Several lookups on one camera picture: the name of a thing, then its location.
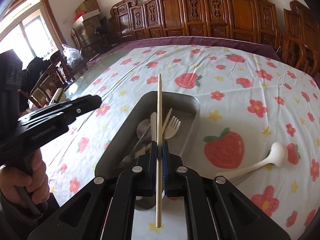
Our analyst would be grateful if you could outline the cream plastic fork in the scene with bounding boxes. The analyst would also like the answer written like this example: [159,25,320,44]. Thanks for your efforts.
[162,116,181,141]

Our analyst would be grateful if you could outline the stack of cardboard boxes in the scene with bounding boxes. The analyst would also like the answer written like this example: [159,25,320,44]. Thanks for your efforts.
[72,0,101,39]

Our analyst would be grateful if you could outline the wood-framed window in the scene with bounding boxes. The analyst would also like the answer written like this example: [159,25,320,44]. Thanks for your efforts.
[0,0,66,67]

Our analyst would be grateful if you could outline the dark wooden dining chair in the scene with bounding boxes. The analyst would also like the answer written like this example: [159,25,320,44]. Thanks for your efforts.
[27,50,77,107]

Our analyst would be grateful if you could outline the metal fork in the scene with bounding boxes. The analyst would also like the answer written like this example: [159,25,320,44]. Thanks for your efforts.
[119,140,150,170]

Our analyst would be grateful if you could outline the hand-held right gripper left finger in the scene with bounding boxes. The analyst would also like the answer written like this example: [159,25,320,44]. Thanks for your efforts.
[27,140,158,240]

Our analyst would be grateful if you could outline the wooden armchair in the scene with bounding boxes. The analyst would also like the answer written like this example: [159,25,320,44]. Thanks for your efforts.
[275,34,314,73]

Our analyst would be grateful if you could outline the strawberry flower print tablecloth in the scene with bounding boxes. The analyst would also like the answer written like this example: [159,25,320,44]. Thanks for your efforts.
[45,44,320,240]

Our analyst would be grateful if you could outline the metal spoon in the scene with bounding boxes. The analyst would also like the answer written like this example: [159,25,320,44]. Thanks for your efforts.
[130,119,152,156]

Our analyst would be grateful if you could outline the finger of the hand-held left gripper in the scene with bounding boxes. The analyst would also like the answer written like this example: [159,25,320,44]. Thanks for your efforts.
[60,94,102,125]

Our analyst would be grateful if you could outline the wooden chopstick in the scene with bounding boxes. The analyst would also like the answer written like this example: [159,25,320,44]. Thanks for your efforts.
[155,74,163,228]
[162,108,173,141]

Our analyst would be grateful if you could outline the clear plastic bag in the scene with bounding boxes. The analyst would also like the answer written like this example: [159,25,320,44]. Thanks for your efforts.
[62,44,84,68]

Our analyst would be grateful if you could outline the glass display cabinet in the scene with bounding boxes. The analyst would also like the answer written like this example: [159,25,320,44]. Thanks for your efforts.
[71,17,112,60]

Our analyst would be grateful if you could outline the person's left hand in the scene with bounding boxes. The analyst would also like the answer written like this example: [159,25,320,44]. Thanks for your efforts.
[0,149,51,212]

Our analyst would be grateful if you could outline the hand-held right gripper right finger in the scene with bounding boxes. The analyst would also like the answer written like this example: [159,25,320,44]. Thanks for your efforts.
[162,141,292,240]

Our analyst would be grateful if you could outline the white long-handled ladle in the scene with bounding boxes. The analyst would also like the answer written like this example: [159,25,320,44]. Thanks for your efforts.
[215,142,289,181]

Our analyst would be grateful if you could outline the black cloth bundle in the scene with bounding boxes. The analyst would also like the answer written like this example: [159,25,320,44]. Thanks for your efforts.
[24,56,52,88]

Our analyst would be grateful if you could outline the grey utensil tray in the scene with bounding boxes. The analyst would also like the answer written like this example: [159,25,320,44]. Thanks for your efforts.
[94,91,200,211]

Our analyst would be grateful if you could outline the long carved wooden bench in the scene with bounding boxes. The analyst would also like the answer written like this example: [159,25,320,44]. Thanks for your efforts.
[109,0,278,46]

